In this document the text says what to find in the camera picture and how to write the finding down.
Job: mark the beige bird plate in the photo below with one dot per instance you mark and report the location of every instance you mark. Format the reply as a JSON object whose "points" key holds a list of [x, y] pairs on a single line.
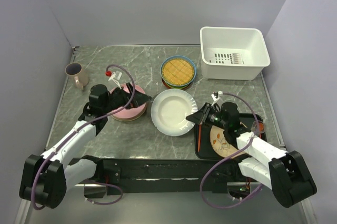
{"points": [[220, 144]]}

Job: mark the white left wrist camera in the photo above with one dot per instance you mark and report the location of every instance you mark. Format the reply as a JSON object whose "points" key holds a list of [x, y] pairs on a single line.
{"points": [[114, 77]]}

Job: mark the black tray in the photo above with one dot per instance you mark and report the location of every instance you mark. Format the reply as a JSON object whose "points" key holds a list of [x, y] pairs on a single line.
{"points": [[207, 152]]}

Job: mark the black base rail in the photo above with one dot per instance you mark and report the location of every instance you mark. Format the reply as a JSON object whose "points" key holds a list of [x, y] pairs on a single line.
{"points": [[158, 175]]}

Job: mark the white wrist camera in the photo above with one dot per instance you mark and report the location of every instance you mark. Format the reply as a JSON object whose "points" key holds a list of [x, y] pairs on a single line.
{"points": [[114, 77], [217, 98]]}

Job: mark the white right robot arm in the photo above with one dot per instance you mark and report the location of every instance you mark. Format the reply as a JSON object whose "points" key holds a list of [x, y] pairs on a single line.
{"points": [[285, 173]]}

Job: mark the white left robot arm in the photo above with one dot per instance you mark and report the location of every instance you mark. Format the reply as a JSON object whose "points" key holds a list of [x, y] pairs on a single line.
{"points": [[47, 177]]}

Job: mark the white scalloped plate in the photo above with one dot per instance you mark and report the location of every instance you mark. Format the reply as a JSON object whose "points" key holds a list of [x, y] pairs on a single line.
{"points": [[169, 110]]}

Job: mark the pink mug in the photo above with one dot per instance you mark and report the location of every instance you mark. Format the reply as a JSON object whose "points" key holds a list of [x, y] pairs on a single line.
{"points": [[78, 75]]}

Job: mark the stack of coloured plates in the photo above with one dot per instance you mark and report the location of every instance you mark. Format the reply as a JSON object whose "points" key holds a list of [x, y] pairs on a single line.
{"points": [[182, 87]]}

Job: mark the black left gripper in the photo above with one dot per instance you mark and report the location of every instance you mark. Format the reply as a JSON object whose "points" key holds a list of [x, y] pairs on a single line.
{"points": [[140, 98]]}

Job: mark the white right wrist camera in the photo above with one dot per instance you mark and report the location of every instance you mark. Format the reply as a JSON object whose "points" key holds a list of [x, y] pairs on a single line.
{"points": [[217, 98]]}

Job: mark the white plastic bin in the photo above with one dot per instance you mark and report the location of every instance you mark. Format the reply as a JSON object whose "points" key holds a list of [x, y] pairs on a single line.
{"points": [[229, 53]]}

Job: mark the orange plastic fork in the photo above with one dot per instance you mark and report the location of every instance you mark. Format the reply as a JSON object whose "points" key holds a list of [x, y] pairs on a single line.
{"points": [[199, 138]]}

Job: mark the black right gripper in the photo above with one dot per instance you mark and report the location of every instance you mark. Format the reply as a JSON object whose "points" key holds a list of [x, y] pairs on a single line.
{"points": [[197, 116]]}

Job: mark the pink plate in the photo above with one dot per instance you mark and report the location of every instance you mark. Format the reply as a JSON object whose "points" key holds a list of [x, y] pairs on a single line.
{"points": [[131, 114]]}

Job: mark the blue plate with bamboo mat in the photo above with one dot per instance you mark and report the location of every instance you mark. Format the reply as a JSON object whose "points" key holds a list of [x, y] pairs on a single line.
{"points": [[178, 71]]}

